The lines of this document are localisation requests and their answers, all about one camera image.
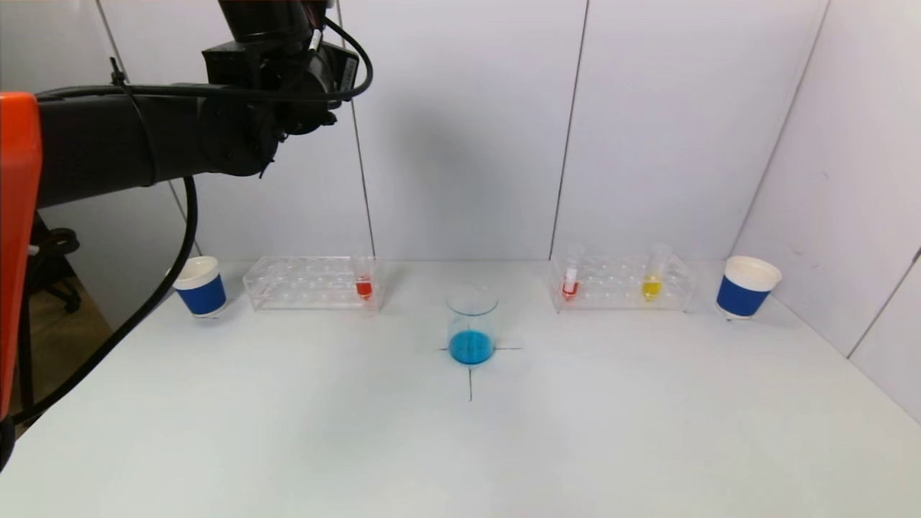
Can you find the black office chair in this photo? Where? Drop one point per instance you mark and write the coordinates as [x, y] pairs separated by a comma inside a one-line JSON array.
[[54, 266]]

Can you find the orange and black left arm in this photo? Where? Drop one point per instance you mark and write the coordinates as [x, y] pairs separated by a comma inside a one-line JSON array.
[[108, 144]]

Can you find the white paper cup blue sleeve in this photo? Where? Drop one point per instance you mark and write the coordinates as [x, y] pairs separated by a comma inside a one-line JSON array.
[[203, 296], [741, 296]]

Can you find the yellow liquid test tube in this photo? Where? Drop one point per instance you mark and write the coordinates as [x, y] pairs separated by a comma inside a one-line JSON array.
[[650, 288]]

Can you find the clear glass beaker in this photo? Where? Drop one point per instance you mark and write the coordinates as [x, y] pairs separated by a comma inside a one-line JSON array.
[[472, 338]]

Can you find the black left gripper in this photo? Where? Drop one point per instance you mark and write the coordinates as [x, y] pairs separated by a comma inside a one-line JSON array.
[[348, 73]]

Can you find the clear acrylic test tube rack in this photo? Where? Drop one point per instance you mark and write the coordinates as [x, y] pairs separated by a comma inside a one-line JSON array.
[[309, 284], [611, 284]]

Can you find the red liquid tube white label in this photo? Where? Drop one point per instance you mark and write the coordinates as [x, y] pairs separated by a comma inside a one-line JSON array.
[[570, 288]]

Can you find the red liquid test tube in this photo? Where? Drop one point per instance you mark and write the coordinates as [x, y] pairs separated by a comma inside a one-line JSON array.
[[364, 288]]

